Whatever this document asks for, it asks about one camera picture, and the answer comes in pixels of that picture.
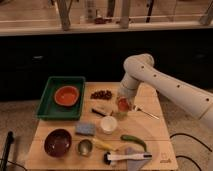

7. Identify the orange bowl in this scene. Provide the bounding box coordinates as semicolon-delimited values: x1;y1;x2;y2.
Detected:
54;86;80;107

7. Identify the dark brown bowl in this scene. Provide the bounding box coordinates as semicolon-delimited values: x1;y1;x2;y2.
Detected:
44;129;72;158

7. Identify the small metal cup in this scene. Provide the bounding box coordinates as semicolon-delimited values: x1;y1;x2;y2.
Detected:
77;139;93;156

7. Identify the black and white eraser block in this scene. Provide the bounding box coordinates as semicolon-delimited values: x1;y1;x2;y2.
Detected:
91;107;112;117

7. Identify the black cable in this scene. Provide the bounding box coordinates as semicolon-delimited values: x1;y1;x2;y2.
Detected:
169;132;213;171

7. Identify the white paper cup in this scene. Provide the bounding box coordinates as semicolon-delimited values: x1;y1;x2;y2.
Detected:
100;116;118;134

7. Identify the dark grape bunch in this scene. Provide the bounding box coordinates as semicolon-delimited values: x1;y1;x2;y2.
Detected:
90;90;112;100

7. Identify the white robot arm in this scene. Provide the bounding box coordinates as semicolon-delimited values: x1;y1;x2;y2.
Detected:
118;53;213;128

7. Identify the green plastic tray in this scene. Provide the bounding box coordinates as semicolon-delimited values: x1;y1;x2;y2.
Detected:
37;76;85;120

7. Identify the green chili pepper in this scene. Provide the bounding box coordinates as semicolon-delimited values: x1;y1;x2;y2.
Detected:
120;134;147;152

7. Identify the blue sponge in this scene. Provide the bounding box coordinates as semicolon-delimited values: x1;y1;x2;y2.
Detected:
75;122;95;136

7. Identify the yellow banana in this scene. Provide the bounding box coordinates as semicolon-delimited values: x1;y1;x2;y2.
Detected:
92;138;116;151

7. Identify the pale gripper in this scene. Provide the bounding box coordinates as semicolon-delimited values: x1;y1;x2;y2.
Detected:
116;87;136;112

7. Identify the grey cloth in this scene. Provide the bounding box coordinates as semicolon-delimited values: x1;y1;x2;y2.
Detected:
124;146;152;171

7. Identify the green plastic cup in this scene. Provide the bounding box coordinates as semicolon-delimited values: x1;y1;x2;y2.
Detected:
115;110;128;118

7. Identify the black stand left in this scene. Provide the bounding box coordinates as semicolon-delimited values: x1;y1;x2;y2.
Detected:
0;131;14;171

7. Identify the white handled brush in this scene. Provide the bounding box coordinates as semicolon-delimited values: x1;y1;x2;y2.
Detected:
103;152;152;164

